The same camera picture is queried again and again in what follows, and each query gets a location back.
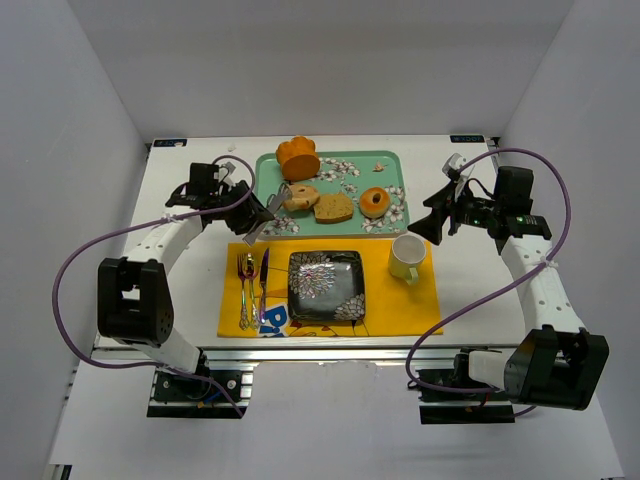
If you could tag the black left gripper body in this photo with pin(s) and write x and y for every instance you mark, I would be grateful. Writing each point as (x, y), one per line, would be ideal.
(248, 215)

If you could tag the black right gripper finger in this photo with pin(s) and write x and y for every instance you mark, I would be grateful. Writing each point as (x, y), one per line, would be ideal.
(441, 200)
(430, 227)

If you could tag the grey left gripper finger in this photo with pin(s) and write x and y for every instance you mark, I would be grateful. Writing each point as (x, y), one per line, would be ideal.
(253, 235)
(276, 200)

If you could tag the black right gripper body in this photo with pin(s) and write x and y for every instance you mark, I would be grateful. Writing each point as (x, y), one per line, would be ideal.
(447, 209)

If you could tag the speckled raisin bagel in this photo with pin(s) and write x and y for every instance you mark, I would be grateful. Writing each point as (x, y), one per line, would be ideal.
(303, 197)

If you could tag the brown bread slice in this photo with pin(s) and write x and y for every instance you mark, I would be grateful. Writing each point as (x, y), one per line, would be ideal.
(333, 208)

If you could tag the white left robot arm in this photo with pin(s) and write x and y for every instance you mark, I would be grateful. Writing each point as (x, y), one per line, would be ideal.
(134, 301)

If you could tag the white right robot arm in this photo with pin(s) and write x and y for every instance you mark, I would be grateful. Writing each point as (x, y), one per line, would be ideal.
(558, 363)

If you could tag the iridescent fork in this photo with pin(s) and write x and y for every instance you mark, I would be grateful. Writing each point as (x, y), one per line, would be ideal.
(244, 317)

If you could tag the iridescent spoon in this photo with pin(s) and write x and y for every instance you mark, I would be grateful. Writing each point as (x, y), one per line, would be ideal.
(251, 273)

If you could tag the iridescent table knife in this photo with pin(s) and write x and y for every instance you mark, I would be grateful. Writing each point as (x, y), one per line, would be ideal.
(263, 280)

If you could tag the white and green mug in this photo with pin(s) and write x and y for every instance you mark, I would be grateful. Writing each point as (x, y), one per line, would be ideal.
(406, 255)

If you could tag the orange brioche loaf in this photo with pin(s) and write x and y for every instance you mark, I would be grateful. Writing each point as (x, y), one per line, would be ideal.
(298, 159)

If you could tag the blue label right corner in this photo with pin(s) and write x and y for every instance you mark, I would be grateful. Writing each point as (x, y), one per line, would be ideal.
(467, 138)

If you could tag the blue label corner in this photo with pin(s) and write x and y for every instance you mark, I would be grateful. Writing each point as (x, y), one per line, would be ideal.
(467, 138)
(169, 143)

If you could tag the golden plain bagel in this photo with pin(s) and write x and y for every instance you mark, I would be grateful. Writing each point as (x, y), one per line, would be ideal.
(374, 202)

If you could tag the mint floral serving tray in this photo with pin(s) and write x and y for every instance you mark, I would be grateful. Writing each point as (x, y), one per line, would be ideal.
(360, 193)

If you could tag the black floral square plate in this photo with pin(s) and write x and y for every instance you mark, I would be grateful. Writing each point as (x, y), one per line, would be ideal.
(326, 286)

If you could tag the yellow printed placemat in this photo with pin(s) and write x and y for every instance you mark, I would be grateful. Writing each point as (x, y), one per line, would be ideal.
(393, 307)

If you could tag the blue label left corner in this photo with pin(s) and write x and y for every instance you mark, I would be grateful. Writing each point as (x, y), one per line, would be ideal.
(169, 143)

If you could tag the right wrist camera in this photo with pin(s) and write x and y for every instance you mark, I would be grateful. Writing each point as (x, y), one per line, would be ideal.
(453, 166)

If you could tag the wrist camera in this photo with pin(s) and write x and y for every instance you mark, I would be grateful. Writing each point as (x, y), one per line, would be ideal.
(453, 166)
(223, 176)

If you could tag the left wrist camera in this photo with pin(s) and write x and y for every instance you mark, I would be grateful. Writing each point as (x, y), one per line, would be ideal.
(223, 176)

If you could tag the aluminium table edge rail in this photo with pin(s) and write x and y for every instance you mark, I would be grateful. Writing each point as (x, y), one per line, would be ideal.
(324, 354)

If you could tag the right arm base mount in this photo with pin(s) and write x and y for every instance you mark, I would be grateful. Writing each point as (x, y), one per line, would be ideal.
(461, 407)

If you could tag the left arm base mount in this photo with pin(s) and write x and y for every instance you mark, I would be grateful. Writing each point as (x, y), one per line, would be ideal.
(176, 397)

